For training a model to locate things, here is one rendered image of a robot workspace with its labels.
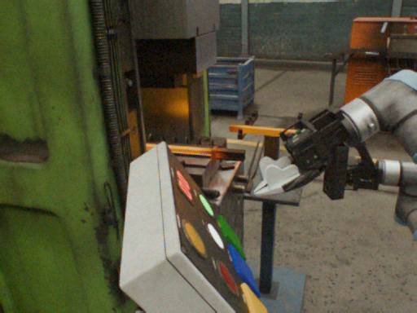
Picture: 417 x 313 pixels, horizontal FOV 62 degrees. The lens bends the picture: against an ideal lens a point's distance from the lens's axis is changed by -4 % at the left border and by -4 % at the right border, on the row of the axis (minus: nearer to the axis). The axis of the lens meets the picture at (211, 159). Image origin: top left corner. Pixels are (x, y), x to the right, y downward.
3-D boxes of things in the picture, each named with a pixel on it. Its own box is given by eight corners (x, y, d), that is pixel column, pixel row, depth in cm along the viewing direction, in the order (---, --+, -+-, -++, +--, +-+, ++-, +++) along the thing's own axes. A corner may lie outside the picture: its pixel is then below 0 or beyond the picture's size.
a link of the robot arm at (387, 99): (440, 93, 59) (407, 58, 63) (387, 126, 60) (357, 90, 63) (426, 110, 67) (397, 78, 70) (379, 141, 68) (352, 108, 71)
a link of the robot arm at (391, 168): (401, 167, 96) (395, 156, 103) (384, 165, 97) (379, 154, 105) (396, 191, 99) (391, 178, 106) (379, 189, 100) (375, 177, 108)
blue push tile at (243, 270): (250, 268, 68) (231, 243, 64) (261, 297, 61) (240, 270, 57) (242, 273, 68) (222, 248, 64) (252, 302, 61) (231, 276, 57)
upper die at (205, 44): (217, 62, 110) (216, 31, 107) (197, 74, 93) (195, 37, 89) (98, 62, 121) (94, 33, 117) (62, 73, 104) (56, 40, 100)
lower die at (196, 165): (219, 166, 125) (218, 143, 121) (203, 194, 107) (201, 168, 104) (111, 157, 135) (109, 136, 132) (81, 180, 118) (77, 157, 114)
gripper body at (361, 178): (336, 189, 104) (379, 193, 101) (340, 163, 101) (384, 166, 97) (335, 178, 111) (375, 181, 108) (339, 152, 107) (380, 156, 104)
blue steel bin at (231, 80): (255, 104, 545) (256, 55, 516) (242, 118, 477) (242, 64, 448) (183, 100, 583) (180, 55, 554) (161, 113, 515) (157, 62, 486)
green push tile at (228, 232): (238, 237, 77) (220, 213, 73) (247, 260, 70) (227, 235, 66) (231, 242, 77) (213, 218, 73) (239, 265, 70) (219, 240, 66)
